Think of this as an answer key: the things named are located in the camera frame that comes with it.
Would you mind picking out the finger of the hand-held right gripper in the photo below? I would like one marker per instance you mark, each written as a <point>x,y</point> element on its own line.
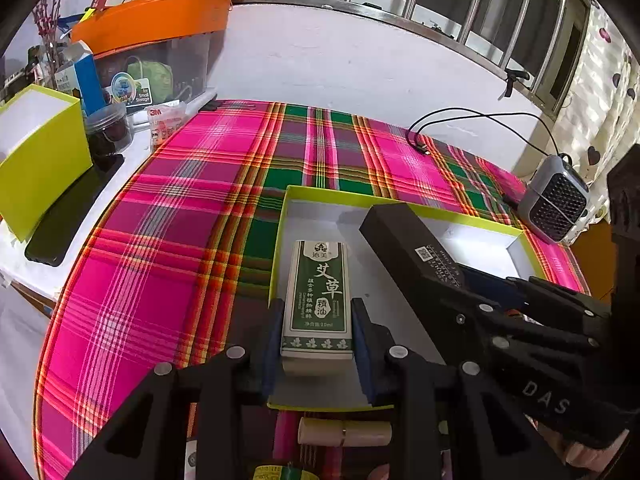
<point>500,325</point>
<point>550,295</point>

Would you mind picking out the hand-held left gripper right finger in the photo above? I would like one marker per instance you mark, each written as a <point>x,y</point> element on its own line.
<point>362,355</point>

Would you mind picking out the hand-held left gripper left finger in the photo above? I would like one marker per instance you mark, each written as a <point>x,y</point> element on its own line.
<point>270,345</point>

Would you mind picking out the green and white small box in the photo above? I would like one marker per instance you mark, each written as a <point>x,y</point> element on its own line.
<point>317,300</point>

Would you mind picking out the dark brown long box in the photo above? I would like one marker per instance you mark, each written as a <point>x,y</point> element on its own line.
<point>410,245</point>

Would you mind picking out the shallow yellow-green box tray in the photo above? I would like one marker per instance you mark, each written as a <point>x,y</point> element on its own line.
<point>320,220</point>

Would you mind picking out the plaid cloth covered desktop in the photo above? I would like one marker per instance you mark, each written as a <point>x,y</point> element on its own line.
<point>175,210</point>

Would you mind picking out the person's right hand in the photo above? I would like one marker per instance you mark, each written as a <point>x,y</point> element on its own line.
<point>590,457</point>

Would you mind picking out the pink tube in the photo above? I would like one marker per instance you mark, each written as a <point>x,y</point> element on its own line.
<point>345,432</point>

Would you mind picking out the grey small heater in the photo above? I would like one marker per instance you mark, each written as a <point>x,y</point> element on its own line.
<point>555,205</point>

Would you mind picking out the brown bottle yellow-green label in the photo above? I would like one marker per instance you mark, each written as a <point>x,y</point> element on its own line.
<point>280,472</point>

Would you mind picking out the white plastic object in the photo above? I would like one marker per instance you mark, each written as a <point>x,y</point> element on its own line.
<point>191,460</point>

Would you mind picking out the heart print curtain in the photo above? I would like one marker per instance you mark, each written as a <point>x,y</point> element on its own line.
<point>600,85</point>

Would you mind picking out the black clamp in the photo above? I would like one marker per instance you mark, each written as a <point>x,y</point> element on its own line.
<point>515,77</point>

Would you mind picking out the black phone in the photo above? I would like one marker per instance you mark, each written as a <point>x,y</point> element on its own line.
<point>70,215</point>

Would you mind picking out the small red and white pack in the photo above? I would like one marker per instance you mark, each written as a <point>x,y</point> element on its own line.
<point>165,120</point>

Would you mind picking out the round clear plastic container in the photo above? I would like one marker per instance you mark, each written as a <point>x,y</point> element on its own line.
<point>107,130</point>

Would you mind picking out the tall yellow-green box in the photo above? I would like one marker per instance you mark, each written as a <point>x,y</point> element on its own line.
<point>40,160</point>

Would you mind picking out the blue carton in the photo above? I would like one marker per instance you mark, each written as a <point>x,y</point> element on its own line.
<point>85,80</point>

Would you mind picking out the orange lidded clear storage bin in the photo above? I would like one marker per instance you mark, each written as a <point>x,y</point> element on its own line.
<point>165,35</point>

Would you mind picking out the pink flower branches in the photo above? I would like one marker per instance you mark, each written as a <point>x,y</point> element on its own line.
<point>47,25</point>

